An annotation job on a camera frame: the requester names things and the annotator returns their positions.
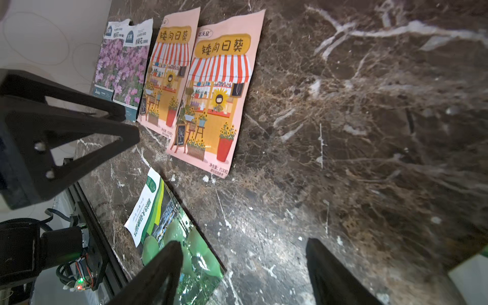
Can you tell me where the green pea seed packet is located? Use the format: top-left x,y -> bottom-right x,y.
125,169 -> 225,304

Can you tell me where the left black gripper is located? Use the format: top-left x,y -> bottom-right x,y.
0,68 -> 141,210

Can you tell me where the orange marigold seed packet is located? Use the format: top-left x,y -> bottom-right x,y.
137,8 -> 201,139

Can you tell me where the white green-text seed packet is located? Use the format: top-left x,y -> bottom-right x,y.
448,246 -> 487,305

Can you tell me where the white orange-text seed packet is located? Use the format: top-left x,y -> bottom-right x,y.
166,10 -> 266,178

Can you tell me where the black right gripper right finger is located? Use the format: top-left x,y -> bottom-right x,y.
306,238 -> 381,304

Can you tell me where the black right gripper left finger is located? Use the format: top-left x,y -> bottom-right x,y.
109,241 -> 183,305

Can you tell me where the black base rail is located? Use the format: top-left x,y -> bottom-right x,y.
66,182 -> 128,304

